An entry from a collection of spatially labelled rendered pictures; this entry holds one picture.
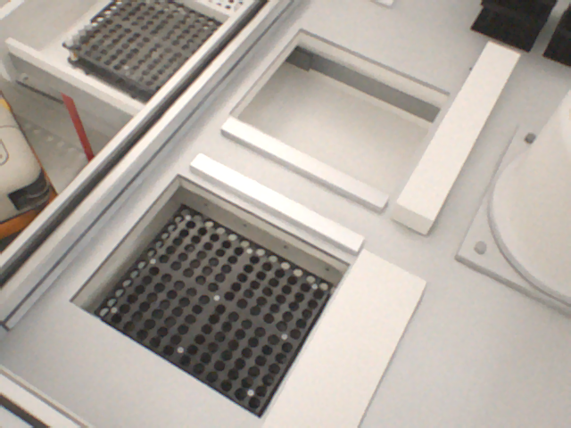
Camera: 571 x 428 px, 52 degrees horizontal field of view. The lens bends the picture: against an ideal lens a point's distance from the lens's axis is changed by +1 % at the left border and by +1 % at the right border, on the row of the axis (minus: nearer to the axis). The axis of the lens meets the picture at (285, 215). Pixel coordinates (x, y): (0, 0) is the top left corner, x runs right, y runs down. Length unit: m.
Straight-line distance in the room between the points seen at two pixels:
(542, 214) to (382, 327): 0.20
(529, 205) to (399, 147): 0.31
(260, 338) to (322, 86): 0.48
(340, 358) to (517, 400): 0.18
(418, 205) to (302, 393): 0.25
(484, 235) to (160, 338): 0.39
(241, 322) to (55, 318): 0.20
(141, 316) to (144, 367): 0.11
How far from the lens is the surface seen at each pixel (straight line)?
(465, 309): 0.68
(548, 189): 0.64
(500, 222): 0.71
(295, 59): 1.00
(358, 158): 0.90
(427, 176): 0.71
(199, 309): 0.72
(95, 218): 0.68
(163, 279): 0.74
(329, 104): 0.97
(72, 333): 0.66
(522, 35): 0.97
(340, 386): 0.61
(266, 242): 0.77
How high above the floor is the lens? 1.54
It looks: 59 degrees down
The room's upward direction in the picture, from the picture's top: 6 degrees clockwise
